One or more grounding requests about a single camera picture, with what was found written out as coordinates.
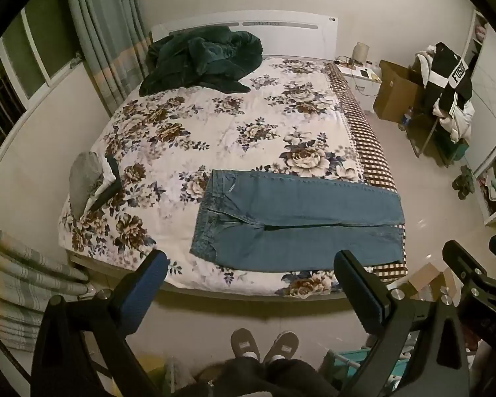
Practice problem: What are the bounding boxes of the dark green fleece blanket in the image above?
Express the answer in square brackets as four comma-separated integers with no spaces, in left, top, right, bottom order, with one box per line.
[139,26,264,96]

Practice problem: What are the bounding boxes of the brown cardboard box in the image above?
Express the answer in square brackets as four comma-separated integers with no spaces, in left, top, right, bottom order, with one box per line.
[373,60,424,124]

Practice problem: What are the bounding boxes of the metal frame chair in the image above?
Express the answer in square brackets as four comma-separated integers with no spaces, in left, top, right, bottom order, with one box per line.
[405,108,459,168]

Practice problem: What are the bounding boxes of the white framed window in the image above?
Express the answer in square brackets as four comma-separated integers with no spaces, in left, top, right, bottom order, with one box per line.
[0,0,83,166]

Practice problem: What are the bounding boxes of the beige table lamp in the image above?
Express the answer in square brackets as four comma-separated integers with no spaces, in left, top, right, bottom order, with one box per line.
[352,42,370,66]

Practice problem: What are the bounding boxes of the white nightstand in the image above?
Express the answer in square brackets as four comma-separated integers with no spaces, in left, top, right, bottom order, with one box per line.
[337,60,383,114]

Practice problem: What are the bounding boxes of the person's left grey shoe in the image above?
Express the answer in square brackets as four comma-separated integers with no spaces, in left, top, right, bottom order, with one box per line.
[230,328,261,358]

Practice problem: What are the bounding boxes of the white puffy coat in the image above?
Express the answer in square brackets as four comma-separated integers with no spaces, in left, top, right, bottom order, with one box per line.
[415,47,476,141]

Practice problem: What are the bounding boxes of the person's grey shoe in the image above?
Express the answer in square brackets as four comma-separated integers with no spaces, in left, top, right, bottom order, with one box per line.
[265,331,299,360]
[230,328,261,358]

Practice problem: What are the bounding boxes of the black and white jacket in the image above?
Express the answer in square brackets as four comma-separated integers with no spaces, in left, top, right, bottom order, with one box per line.
[424,42,473,116]

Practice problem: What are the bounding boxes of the floral bed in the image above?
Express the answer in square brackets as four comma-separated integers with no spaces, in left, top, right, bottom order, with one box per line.
[58,56,408,298]

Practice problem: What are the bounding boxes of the blue denim pants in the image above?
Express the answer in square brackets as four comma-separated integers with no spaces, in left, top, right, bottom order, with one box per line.
[189,169,406,271]

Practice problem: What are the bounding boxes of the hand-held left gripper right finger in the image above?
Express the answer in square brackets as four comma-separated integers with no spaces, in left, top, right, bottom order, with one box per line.
[334,250,470,397]

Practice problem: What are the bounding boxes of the person's dark trouser legs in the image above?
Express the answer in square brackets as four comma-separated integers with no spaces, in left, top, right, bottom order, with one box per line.
[194,356,335,397]

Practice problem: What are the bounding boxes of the grey folded cloth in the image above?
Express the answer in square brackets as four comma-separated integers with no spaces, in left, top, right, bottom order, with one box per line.
[69,152,104,219]

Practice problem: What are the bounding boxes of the yellow plastic bag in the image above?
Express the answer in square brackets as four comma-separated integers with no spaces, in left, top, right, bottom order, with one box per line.
[136,353,166,397]

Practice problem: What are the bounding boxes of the white wardrobe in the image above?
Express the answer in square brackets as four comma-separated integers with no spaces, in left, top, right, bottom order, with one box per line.
[463,8,496,226]

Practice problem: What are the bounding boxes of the grey-green striped curtain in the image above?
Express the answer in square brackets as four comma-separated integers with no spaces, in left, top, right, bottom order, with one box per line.
[0,217,89,352]
[64,0,153,116]

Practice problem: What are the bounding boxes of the teal storage box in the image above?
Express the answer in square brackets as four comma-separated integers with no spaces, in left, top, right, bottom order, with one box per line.
[438,136,470,162]

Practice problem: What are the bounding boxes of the teal plastic basket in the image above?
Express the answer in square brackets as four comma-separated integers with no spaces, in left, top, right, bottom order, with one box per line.
[322,347,414,385]

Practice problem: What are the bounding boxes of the white bed headboard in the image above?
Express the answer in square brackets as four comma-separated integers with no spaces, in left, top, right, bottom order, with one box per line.
[151,12,340,61]

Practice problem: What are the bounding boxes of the person's right grey shoe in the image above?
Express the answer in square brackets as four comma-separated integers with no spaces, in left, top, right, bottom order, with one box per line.
[265,331,299,360]

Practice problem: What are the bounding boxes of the pair of green slippers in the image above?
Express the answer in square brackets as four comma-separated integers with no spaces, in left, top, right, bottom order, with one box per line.
[452,165,476,199]

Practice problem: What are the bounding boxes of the white cloth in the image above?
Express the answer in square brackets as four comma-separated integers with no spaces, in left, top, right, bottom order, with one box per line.
[85,155,118,211]

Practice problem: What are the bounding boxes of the small open cardboard box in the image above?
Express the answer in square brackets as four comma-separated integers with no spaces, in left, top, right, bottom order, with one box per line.
[405,262,459,302]

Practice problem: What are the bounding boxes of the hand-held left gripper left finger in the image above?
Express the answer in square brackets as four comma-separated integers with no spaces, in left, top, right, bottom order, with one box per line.
[31,249,169,397]

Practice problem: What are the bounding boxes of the black cloth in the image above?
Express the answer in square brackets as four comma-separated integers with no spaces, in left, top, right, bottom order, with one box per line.
[91,155,122,211]

